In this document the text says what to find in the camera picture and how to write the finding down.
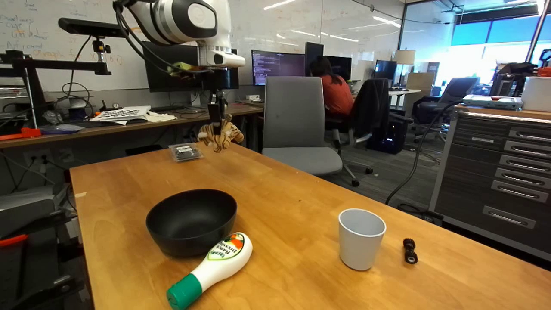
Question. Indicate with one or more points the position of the wooden side desk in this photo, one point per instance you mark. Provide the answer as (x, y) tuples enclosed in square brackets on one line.
[(87, 131)]

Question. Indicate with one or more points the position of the white bottle with green cap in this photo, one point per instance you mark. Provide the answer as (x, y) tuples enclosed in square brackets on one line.
[(221, 263)]

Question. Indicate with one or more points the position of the small black rings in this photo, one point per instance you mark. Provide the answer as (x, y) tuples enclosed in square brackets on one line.
[(411, 251)]

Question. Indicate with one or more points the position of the grey office chair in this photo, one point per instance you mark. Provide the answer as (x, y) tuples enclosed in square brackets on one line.
[(295, 120)]

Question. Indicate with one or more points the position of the black stereo camera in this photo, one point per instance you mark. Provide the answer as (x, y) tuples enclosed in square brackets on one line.
[(89, 26)]

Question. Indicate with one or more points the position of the white lamp shade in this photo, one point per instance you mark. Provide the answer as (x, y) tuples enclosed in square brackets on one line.
[(405, 57)]

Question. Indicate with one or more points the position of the person in red shirt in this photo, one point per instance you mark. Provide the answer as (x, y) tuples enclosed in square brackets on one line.
[(338, 91)]

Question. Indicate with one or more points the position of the toy tiger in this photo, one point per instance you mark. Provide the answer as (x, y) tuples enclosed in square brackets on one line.
[(225, 136)]

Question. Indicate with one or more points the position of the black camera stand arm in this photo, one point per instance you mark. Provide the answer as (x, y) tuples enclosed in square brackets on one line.
[(35, 65)]

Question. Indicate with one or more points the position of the white box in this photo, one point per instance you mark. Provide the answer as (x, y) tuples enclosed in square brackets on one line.
[(536, 93)]

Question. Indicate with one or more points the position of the dark mesh office chair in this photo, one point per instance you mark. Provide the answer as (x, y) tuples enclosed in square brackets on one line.
[(450, 95)]

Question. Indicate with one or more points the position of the black bowl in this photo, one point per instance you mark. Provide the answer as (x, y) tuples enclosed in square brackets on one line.
[(192, 220)]

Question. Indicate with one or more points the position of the wrist camera with green board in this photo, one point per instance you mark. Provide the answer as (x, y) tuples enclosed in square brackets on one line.
[(183, 67)]

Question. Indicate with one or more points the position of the black office chair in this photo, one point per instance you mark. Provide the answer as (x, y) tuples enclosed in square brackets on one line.
[(371, 105)]

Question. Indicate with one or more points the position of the small dark monitor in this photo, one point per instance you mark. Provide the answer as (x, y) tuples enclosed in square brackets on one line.
[(340, 67)]

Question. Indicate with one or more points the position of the large dark monitor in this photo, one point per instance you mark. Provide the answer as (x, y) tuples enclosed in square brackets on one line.
[(164, 70)]

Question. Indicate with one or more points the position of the grey drawer cabinet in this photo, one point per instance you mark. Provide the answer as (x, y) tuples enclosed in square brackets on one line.
[(500, 172)]

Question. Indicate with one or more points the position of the computer monitor showing code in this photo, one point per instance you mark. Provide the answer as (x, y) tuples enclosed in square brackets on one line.
[(278, 65)]

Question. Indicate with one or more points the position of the open magazine papers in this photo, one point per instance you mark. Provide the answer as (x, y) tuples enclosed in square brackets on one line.
[(132, 114)]

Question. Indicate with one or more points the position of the white plastic cup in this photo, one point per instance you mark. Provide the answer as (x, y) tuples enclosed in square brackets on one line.
[(361, 243)]

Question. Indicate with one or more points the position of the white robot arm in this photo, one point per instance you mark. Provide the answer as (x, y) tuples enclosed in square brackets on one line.
[(183, 22)]

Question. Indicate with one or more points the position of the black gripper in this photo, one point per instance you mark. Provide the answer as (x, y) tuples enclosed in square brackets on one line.
[(219, 77)]

